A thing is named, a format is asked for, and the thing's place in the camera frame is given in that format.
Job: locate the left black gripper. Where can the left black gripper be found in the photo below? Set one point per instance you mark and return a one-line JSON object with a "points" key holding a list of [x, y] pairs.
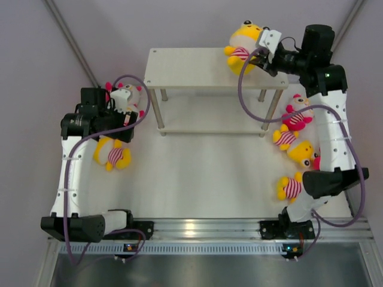
{"points": [[122, 133]]}

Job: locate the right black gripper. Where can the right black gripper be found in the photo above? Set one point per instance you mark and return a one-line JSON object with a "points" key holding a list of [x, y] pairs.
{"points": [[267, 66]]}

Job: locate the yellow toy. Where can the yellow toy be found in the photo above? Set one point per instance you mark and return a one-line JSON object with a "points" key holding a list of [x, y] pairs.
{"points": [[300, 151], [289, 188], [111, 154], [241, 43]]}

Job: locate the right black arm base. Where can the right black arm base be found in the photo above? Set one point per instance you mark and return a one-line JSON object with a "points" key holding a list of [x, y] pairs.
{"points": [[275, 229]]}

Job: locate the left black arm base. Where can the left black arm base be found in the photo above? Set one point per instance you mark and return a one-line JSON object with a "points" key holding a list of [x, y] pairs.
{"points": [[147, 227]]}

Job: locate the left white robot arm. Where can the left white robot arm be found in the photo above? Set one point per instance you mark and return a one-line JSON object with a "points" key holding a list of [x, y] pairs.
{"points": [[82, 134]]}

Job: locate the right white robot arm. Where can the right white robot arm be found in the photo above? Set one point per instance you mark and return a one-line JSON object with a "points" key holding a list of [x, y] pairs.
{"points": [[326, 87]]}

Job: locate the white two-tier shelf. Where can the white two-tier shelf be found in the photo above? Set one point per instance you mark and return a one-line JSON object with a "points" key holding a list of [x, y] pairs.
{"points": [[194, 91]]}

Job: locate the pink toy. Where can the pink toy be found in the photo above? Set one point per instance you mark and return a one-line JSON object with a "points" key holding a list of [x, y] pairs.
{"points": [[136, 91], [298, 122], [135, 109]]}

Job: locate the pink toy top left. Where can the pink toy top left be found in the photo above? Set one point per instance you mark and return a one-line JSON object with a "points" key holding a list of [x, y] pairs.
{"points": [[136, 91]]}

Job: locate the pink toy top right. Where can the pink toy top right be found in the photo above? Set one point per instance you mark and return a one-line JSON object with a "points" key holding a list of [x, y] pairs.
{"points": [[298, 122]]}

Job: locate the pink toy right glasses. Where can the pink toy right glasses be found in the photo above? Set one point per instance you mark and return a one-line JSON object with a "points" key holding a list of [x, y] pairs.
{"points": [[316, 160]]}

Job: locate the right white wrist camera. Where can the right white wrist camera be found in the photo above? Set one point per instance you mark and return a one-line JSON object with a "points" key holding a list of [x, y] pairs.
{"points": [[269, 40]]}

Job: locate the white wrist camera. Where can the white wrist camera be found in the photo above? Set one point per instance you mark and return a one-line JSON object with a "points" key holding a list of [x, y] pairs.
{"points": [[121, 98], [269, 40]]}

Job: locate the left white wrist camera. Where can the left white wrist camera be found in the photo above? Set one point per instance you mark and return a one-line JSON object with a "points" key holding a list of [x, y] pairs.
{"points": [[121, 98]]}

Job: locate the right aluminium frame post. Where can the right aluminium frame post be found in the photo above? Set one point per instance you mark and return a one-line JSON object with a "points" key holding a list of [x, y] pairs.
{"points": [[355, 10]]}

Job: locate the aluminium frame post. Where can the aluminium frame post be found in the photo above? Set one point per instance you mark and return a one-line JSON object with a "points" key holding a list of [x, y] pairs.
{"points": [[355, 10], [59, 20]]}

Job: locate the grey slotted cable duct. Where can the grey slotted cable duct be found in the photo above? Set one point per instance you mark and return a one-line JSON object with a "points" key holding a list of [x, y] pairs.
{"points": [[178, 248]]}

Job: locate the left aluminium frame post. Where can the left aluminium frame post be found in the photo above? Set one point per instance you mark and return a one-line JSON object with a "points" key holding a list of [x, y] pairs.
{"points": [[59, 20]]}

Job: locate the aluminium front rail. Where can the aluminium front rail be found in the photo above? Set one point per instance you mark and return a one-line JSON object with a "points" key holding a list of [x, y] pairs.
{"points": [[247, 229]]}

